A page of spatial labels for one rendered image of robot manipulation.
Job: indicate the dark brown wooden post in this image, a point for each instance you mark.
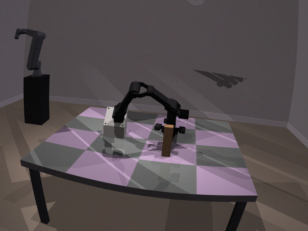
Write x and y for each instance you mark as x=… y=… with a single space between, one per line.
x=167 y=140

